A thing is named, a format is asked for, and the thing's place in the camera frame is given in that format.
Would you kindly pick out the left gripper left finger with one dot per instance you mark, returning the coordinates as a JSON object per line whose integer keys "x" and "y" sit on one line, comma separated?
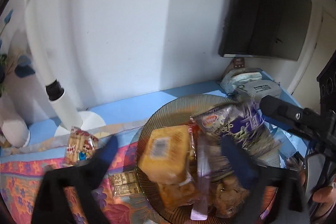
{"x": 51, "y": 204}

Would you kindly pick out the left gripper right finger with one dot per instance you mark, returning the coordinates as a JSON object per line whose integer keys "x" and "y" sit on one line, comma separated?
{"x": 289, "y": 204}

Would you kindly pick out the clear cookie bag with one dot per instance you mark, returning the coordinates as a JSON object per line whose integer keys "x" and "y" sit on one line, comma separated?
{"x": 229, "y": 197}

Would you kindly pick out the purple seaweed snack bag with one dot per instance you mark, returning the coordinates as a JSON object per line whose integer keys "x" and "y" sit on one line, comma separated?
{"x": 243, "y": 122}

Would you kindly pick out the cartoon biscuit stick pack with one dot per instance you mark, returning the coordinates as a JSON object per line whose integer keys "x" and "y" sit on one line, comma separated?
{"x": 81, "y": 146}

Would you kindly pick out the lilac wafer bar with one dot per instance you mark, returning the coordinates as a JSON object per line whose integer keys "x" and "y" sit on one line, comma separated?
{"x": 199, "y": 211}

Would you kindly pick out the small brown nut bar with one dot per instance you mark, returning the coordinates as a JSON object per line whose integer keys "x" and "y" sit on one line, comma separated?
{"x": 124, "y": 184}

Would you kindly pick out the yellow wafer cracker pack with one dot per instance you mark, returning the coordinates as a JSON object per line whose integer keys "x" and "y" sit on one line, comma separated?
{"x": 166, "y": 156}

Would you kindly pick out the orange checkered cake pack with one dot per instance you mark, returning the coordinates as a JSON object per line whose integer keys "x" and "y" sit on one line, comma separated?
{"x": 176, "y": 195}

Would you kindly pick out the person's right hand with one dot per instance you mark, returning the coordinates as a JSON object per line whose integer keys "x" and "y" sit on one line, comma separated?
{"x": 325, "y": 197}

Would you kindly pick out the grey pencil case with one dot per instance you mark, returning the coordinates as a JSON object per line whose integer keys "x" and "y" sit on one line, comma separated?
{"x": 248, "y": 83}

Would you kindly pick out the white ceramic vase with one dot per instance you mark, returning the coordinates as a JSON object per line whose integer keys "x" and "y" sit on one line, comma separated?
{"x": 13, "y": 126}

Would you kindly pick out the amber ribbed glass plate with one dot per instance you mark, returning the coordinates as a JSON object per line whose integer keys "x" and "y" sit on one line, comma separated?
{"x": 175, "y": 113}

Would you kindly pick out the black television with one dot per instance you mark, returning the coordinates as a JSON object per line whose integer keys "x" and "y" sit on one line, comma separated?
{"x": 265, "y": 28}

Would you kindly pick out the blue artificial flower bouquet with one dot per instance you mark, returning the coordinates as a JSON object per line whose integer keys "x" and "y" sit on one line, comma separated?
{"x": 17, "y": 63}

